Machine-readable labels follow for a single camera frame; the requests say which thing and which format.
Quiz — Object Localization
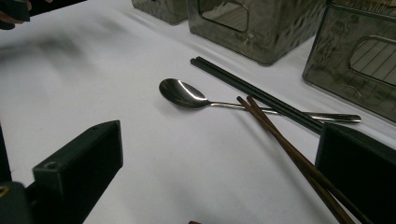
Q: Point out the grey translucent plastic bin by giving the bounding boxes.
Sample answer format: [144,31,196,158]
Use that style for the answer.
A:
[186,0,327,67]
[130,0,189,26]
[302,0,396,125]

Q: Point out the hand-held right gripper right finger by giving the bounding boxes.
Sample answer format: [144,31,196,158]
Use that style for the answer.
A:
[315,121,396,224]

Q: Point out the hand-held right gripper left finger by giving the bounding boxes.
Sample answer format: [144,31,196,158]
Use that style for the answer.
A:
[26,119,124,224]

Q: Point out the black chopsticks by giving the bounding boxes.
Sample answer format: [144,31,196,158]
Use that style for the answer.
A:
[235,96,357,224]

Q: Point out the white table sheet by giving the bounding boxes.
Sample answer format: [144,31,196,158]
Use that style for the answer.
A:
[0,0,396,224]

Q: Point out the black chopstick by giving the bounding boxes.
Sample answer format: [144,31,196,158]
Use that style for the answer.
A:
[190,58,323,135]
[194,55,325,130]

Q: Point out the brown wooden chopstick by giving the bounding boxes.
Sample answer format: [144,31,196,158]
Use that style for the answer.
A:
[246,95,375,224]

